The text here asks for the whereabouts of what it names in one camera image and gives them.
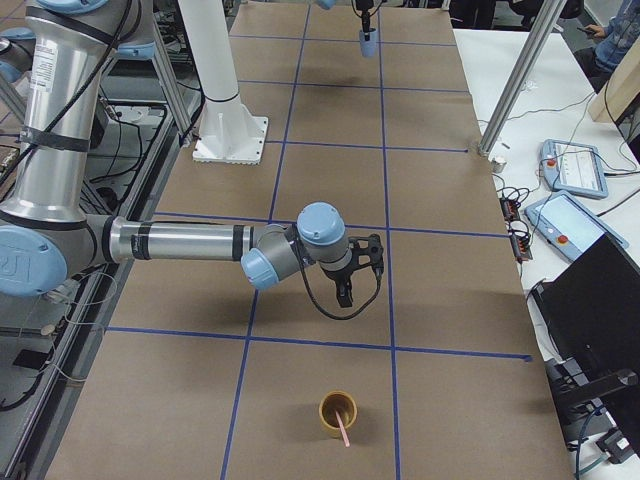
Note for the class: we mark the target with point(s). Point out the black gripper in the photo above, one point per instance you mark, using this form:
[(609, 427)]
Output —
[(335, 276), (365, 21)]

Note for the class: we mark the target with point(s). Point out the blue cup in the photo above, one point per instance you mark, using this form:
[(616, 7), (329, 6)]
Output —
[(368, 42)]

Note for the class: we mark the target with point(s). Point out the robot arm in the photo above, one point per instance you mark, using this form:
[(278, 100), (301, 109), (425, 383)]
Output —
[(346, 20), (46, 237)]

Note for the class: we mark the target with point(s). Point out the yellow wooden cup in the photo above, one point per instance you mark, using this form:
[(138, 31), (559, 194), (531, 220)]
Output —
[(337, 400)]

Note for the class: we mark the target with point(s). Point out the pink chopstick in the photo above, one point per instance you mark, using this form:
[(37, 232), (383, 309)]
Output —
[(342, 429)]

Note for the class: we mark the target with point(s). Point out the brown paper table cover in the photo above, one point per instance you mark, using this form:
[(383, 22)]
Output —
[(201, 377)]

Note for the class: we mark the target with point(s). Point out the black orange terminal strip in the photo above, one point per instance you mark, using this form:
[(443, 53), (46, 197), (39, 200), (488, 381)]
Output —
[(518, 231)]

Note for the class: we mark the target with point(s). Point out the small metal cylinder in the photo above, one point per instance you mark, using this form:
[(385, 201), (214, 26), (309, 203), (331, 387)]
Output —
[(498, 163)]

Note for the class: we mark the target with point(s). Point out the near teach pendant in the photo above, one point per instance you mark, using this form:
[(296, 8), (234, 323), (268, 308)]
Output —
[(568, 225)]

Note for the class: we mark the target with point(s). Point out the teach pendant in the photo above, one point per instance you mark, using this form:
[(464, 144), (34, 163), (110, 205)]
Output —
[(573, 167), (568, 225)]

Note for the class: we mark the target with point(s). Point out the seated person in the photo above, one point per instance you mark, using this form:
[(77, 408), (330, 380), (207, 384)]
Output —
[(613, 42)]

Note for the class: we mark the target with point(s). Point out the black monitor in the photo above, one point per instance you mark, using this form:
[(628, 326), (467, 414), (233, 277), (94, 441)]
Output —
[(592, 314)]

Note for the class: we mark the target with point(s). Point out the far teach pendant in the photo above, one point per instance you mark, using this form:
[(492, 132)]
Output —
[(573, 167)]

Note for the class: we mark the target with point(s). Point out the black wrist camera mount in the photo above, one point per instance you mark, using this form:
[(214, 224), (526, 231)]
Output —
[(367, 251)]

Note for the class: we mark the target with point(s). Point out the white camera post base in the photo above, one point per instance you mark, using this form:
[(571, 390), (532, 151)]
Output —
[(228, 132)]

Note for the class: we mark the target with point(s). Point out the aluminium frame post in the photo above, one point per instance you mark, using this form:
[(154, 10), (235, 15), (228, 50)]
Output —
[(536, 39)]

